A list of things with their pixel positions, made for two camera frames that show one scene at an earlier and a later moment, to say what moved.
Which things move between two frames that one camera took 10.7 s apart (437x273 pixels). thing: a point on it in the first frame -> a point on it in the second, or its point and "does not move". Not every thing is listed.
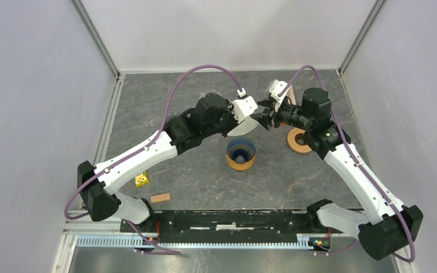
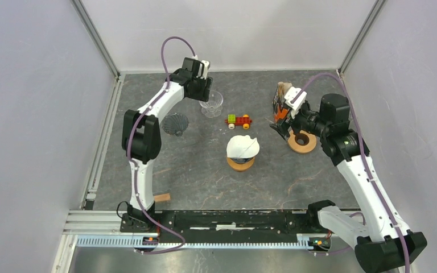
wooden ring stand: [240, 167] does not move
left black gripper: [234, 121] -> [202, 95]
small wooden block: [160, 197] does not move
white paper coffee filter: [247, 125] -> [241, 147]
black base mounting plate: [232, 227] does not move
